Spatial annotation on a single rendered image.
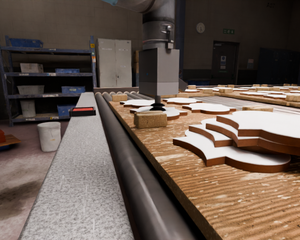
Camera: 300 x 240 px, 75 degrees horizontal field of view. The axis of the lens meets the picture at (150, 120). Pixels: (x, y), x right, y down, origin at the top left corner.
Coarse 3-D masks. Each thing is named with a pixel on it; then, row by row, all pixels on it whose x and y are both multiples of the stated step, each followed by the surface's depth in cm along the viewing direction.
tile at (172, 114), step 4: (140, 108) 53; (144, 108) 53; (148, 108) 53; (164, 108) 53; (168, 108) 53; (172, 108) 53; (132, 112) 51; (164, 112) 47; (168, 112) 47; (172, 112) 47; (176, 112) 47; (180, 112) 48; (184, 112) 48; (168, 116) 43; (172, 116) 43; (176, 116) 44
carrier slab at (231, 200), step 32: (160, 128) 37; (160, 160) 23; (192, 160) 23; (192, 192) 16; (224, 192) 16; (256, 192) 16; (288, 192) 16; (224, 224) 13; (256, 224) 13; (288, 224) 13
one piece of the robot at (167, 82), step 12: (144, 48) 45; (156, 48) 42; (168, 48) 43; (144, 60) 47; (156, 60) 43; (168, 60) 44; (144, 72) 47; (156, 72) 43; (168, 72) 44; (144, 84) 48; (156, 84) 44; (168, 84) 45; (180, 84) 50; (156, 96) 48
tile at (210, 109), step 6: (186, 108) 58; (192, 108) 53; (198, 108) 53; (204, 108) 53; (210, 108) 53; (216, 108) 53; (222, 108) 53; (228, 108) 54; (234, 108) 54; (210, 114) 50; (216, 114) 49; (222, 114) 49
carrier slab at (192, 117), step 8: (112, 104) 68; (120, 104) 68; (168, 104) 68; (120, 112) 53; (128, 112) 53; (232, 112) 53; (120, 120) 48; (128, 120) 43; (168, 120) 43; (176, 120) 43; (184, 120) 43; (192, 120) 43; (200, 120) 43; (128, 128) 39
